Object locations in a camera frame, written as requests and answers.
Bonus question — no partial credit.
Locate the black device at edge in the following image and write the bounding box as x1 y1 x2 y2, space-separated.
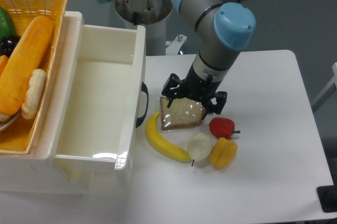
316 185 336 213

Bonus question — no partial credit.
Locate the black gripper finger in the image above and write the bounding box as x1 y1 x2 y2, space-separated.
161 73 184 106
202 91 227 115

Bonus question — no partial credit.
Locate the cream twisted bread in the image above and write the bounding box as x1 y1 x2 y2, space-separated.
21 69 46 119

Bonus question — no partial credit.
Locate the red bell pepper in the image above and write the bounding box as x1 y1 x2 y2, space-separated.
209 117 241 139

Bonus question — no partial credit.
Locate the green vegetable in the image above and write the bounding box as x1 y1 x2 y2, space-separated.
0 7 16 40

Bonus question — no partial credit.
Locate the orange baguette loaf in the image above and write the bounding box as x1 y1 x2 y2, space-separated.
1 16 54 116

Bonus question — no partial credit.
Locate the wrapped bread slice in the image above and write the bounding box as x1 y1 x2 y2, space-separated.
160 97 206 131

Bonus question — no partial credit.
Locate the yellow banana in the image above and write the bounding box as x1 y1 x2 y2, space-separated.
145 111 191 163

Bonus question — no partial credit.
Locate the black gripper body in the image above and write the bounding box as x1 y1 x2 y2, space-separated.
177 66 222 104

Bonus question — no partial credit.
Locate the yellow wicker basket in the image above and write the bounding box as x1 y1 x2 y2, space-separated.
1 0 67 155

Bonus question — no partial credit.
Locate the black grapes bunch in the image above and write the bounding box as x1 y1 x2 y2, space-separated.
0 35 21 57

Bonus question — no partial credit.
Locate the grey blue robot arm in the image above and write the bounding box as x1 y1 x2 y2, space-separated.
97 0 256 114

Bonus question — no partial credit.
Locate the pale white pear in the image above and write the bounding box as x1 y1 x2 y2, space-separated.
187 133 213 166

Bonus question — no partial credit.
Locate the white open drawer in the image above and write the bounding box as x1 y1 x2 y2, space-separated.
56 25 148 185

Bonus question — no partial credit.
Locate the white plate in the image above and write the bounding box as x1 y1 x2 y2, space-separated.
0 111 21 131

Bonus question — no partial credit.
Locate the orange food piece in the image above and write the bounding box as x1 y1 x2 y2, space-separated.
0 55 9 75

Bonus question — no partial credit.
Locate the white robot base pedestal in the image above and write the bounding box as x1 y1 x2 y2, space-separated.
115 0 173 56

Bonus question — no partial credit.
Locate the white frame at right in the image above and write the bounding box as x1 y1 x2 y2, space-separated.
311 63 336 113

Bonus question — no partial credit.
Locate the yellow bell pepper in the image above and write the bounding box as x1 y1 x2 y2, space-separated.
209 137 238 169

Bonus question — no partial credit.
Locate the white drawer cabinet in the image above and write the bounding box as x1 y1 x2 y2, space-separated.
1 12 126 194

